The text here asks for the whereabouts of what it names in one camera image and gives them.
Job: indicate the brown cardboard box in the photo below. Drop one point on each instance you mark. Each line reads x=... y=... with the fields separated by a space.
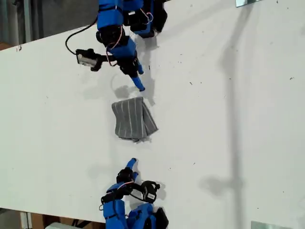
x=54 y=218

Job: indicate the grey white striped towel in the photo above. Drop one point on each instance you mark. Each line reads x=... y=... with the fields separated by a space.
x=131 y=119

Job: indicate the pale upright post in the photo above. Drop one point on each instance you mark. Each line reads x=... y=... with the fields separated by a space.
x=27 y=21

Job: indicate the black camera box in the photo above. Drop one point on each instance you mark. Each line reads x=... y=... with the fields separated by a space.
x=87 y=59
x=150 y=193

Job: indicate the black table clamp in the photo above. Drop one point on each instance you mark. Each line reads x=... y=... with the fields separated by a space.
x=163 y=217
x=162 y=16

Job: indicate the white plastic object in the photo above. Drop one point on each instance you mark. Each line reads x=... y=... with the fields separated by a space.
x=57 y=226

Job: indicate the white table leg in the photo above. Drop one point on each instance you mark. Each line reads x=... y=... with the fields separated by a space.
x=26 y=220

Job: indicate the black camera stalk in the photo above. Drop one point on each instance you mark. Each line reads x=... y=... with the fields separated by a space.
x=137 y=186
x=108 y=58

